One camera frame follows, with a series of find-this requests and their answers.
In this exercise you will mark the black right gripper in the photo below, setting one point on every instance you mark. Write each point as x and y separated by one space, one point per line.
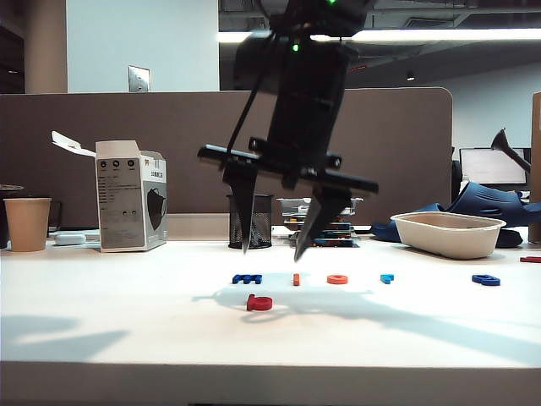
308 105

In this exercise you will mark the orange letter i magnet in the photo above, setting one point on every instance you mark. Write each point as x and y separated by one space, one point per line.
296 279

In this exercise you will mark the blue letter g magnet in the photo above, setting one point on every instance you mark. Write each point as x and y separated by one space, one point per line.
486 279

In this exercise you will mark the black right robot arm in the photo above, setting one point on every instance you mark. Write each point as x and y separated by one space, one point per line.
321 19

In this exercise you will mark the blue letter m magnet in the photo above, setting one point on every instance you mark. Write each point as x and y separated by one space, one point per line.
246 278

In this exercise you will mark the orange letter o magnet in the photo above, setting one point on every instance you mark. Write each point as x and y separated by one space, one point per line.
337 278

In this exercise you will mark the light blue letter r magnet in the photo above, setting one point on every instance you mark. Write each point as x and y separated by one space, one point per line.
386 278

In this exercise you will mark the black mesh pen holder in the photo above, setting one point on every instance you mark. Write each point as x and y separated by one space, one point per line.
263 224

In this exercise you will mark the navy blue clog shoe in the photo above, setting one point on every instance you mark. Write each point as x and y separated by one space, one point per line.
406 211
486 203

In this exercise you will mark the open face mask box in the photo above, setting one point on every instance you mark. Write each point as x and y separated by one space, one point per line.
120 203

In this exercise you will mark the beige oval paper bowl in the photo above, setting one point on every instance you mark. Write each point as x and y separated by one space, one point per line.
448 236

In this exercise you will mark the brown desk partition panel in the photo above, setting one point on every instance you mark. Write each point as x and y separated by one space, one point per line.
105 127

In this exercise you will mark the computer monitor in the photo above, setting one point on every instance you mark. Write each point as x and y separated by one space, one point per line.
490 166

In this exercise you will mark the white earbud case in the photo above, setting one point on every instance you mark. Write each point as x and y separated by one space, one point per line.
69 239

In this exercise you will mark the black funnel shaped object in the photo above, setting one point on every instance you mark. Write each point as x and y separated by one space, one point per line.
503 146

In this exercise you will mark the long ceiling light strip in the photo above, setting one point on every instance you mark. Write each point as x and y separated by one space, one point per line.
444 34

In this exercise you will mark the red flat magnet piece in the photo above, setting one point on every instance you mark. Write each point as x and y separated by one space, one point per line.
531 259

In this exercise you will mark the brown paper cup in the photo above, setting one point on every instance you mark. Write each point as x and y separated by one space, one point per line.
27 226

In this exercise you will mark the metal wall switch plate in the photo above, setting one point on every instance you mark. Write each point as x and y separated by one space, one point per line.
139 79

